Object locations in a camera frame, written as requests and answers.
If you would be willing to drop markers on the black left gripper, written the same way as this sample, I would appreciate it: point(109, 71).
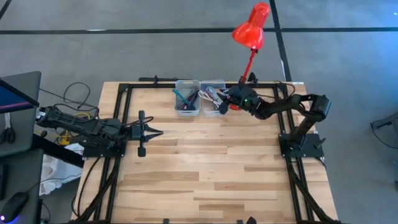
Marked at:
point(136, 132)

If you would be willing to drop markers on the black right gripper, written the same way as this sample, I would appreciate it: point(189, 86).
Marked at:
point(245, 99)

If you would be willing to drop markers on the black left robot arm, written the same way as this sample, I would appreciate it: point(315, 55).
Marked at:
point(90, 127)

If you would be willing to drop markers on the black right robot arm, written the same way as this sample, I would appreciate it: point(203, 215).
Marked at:
point(280, 105)

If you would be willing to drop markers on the clear plastic bin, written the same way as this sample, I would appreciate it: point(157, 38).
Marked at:
point(205, 112)

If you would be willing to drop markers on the opaque white plastic bin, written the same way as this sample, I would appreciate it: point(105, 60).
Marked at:
point(178, 112)

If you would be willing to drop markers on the red desk lamp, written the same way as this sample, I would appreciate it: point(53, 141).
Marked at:
point(250, 31)

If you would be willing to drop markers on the white plastic bag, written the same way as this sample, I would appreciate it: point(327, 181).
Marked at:
point(53, 174)

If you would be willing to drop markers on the grey desk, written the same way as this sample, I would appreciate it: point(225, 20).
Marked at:
point(28, 130)

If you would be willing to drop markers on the dark laptop screen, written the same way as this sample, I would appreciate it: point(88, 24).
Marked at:
point(12, 99)

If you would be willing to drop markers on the black computer mouse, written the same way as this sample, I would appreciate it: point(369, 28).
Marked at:
point(12, 207)

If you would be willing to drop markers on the black aluminium table frame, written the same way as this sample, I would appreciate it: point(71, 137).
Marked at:
point(149, 85)

